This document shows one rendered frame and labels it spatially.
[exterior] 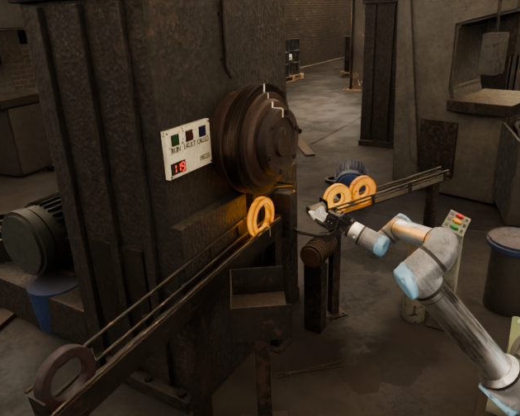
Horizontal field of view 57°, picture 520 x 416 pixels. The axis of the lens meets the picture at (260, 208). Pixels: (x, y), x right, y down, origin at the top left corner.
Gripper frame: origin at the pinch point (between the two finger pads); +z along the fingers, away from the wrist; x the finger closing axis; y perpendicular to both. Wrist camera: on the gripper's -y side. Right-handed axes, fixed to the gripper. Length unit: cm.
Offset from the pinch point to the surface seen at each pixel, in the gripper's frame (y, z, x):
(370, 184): 4, -10, -50
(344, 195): -2.1, -2.0, -36.6
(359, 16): -13, 313, -830
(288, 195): -0.3, 16.0, -6.5
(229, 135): 35, 30, 35
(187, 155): 27, 37, 50
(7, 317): -120, 135, 65
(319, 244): -22.2, -4.8, -14.7
